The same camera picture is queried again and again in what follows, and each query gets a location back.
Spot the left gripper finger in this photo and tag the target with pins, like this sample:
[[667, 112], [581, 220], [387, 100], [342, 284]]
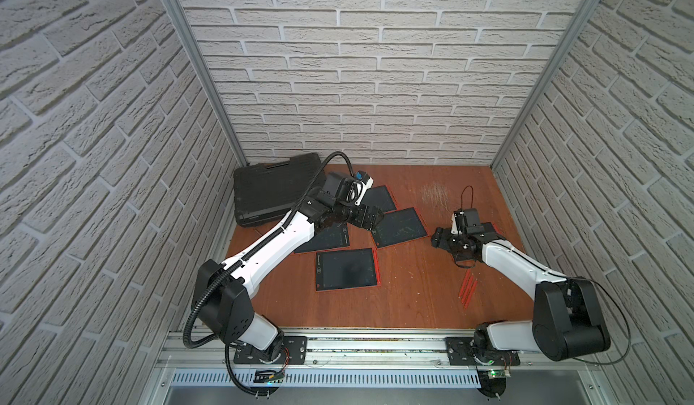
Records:
[[373, 216], [359, 221]]

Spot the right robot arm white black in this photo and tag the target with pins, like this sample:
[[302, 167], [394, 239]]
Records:
[[567, 319]]

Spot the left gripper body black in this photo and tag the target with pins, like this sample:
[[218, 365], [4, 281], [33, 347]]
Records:
[[358, 213]]

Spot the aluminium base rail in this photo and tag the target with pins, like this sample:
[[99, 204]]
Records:
[[359, 358]]

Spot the black plastic tool case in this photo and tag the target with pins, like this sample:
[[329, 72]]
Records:
[[264, 193]]

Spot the writing tablet red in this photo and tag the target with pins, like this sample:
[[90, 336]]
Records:
[[380, 197], [332, 238]]

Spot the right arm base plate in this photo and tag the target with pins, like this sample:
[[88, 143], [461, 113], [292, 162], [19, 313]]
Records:
[[461, 351]]

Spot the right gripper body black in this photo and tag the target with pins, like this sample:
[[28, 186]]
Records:
[[457, 246]]

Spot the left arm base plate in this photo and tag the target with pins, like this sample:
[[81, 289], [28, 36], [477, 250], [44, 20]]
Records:
[[284, 349]]

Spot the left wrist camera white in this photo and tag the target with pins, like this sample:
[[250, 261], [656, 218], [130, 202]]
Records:
[[363, 182]]

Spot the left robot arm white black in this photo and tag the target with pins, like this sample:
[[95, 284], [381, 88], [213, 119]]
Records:
[[221, 306]]

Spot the far writing tablet red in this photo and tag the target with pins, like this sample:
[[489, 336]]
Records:
[[380, 197]]

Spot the left writing tablet red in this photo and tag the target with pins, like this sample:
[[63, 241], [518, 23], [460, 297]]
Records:
[[332, 238]]

